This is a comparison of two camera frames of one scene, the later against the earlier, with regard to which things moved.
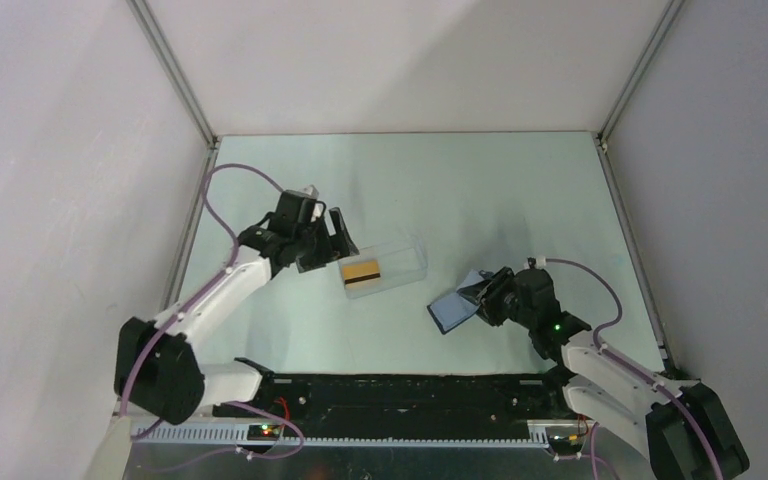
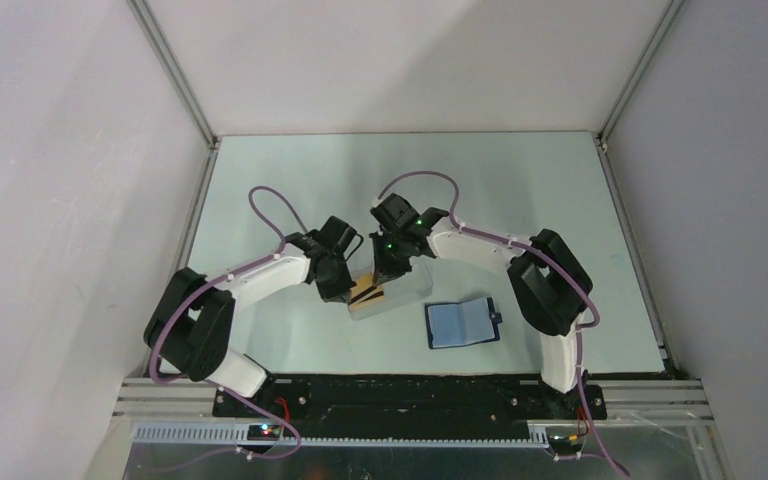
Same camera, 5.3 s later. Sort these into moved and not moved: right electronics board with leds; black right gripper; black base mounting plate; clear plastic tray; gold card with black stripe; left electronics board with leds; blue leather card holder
Moved: clear plastic tray; gold card with black stripe; black right gripper; blue leather card holder
Not moved: black base mounting plate; left electronics board with leds; right electronics board with leds
